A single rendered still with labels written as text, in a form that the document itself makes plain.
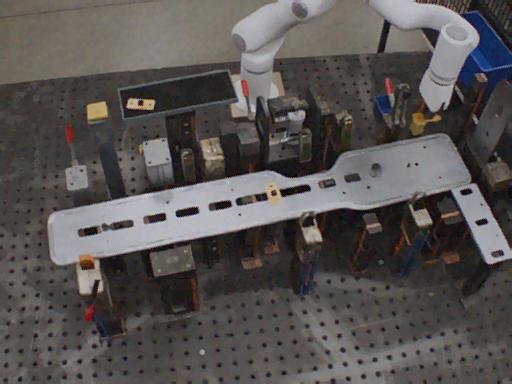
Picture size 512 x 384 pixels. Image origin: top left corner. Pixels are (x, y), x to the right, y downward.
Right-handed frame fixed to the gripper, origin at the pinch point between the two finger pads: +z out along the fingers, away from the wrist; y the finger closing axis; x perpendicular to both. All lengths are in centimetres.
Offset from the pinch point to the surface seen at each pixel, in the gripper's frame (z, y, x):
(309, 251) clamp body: 27, 22, -42
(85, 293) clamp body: 21, 24, -107
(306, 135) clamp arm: 18.6, -13.1, -32.5
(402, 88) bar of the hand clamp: 7.0, -16.0, -0.1
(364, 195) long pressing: 27.5, 7.5, -18.7
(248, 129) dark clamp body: 20, -21, -49
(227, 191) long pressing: 28, -4, -60
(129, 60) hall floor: 129, -175, -81
